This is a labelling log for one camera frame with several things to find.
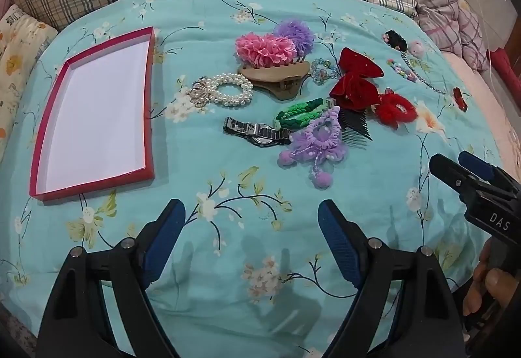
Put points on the purple pom-pom scrunchie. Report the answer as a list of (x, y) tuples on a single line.
[(309, 142)]

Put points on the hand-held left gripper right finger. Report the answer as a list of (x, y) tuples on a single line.
[(341, 244)]

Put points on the pastel bead hair clip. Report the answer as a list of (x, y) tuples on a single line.
[(401, 71)]

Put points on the black flower hair clip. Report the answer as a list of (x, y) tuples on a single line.
[(395, 40)]

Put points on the teal floral bedsheet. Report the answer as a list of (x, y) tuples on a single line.
[(244, 187)]

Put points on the pale pink blanket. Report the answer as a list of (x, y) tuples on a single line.
[(484, 105)]

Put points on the cream panda print cushion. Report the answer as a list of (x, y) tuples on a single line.
[(20, 56)]

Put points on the person's right hand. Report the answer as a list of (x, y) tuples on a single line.
[(498, 284)]

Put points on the tan claw hair clip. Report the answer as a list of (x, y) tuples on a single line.
[(276, 79)]

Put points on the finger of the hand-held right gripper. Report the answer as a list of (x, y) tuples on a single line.
[(447, 170), (476, 164)]

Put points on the red shallow box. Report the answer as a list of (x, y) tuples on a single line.
[(101, 109)]

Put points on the pink flower hair clip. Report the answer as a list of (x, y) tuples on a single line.
[(264, 48)]

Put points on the red velvet bow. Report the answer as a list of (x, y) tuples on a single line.
[(354, 87)]

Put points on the small red hair clip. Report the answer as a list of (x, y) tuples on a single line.
[(459, 99)]

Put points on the red cloth roll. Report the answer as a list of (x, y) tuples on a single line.
[(506, 69)]

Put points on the pink plaid quilt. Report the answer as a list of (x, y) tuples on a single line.
[(447, 8)]

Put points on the small pink hair clip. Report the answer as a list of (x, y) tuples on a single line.
[(416, 47)]

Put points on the silver black wristwatch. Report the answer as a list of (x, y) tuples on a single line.
[(260, 134)]

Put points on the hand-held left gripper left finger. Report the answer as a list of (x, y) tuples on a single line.
[(163, 240)]

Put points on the black hair comb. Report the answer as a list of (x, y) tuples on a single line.
[(355, 130)]

